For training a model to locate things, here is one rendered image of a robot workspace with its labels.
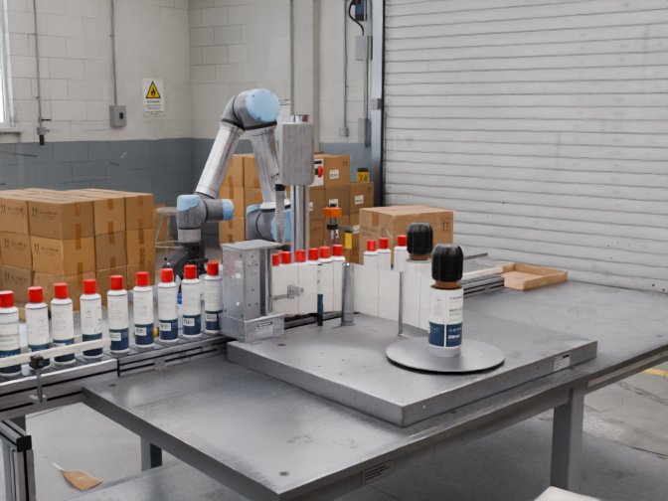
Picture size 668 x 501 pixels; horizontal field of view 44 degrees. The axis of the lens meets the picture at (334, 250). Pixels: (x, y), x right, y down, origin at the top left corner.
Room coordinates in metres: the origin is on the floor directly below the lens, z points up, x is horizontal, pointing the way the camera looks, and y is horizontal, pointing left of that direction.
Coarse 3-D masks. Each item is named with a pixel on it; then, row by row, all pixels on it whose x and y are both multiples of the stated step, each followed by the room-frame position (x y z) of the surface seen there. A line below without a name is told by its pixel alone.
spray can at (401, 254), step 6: (402, 240) 2.84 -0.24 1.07; (402, 246) 2.85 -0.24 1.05; (396, 252) 2.84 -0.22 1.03; (402, 252) 2.84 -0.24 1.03; (408, 252) 2.85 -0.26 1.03; (396, 258) 2.84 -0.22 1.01; (402, 258) 2.84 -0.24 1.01; (396, 264) 2.84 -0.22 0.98; (402, 264) 2.84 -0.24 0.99; (396, 270) 2.84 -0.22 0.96; (402, 270) 2.84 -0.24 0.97
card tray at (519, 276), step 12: (504, 264) 3.47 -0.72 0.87; (516, 264) 3.51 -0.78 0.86; (528, 264) 3.47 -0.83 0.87; (504, 276) 3.39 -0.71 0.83; (516, 276) 3.39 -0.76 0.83; (528, 276) 3.39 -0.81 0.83; (540, 276) 3.39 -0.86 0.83; (552, 276) 3.26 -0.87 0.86; (564, 276) 3.32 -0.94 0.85; (516, 288) 3.16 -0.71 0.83; (528, 288) 3.15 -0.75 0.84
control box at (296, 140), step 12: (288, 132) 2.56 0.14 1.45; (300, 132) 2.57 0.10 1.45; (312, 132) 2.58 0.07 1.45; (288, 144) 2.56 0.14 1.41; (300, 144) 2.57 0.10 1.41; (312, 144) 2.58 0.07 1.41; (288, 156) 2.56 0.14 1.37; (300, 156) 2.57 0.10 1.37; (312, 156) 2.58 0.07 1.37; (288, 168) 2.56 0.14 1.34; (300, 168) 2.57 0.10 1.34; (312, 168) 2.58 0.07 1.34; (288, 180) 2.56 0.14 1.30; (300, 180) 2.57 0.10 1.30; (312, 180) 2.58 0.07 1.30
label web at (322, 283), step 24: (336, 264) 2.43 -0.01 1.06; (360, 264) 2.42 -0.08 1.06; (312, 288) 2.42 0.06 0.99; (336, 288) 2.44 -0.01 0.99; (360, 288) 2.42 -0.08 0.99; (384, 288) 2.35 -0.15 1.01; (288, 312) 2.40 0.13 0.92; (312, 312) 2.41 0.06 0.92; (360, 312) 2.41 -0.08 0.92; (384, 312) 2.35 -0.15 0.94
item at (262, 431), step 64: (128, 320) 2.66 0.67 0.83; (512, 320) 2.68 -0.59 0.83; (576, 320) 2.68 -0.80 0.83; (640, 320) 2.68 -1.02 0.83; (128, 384) 2.01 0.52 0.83; (192, 384) 2.02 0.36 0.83; (256, 384) 2.02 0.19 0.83; (576, 384) 2.07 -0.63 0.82; (192, 448) 1.62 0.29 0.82; (256, 448) 1.61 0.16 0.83; (320, 448) 1.61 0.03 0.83; (384, 448) 1.61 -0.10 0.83
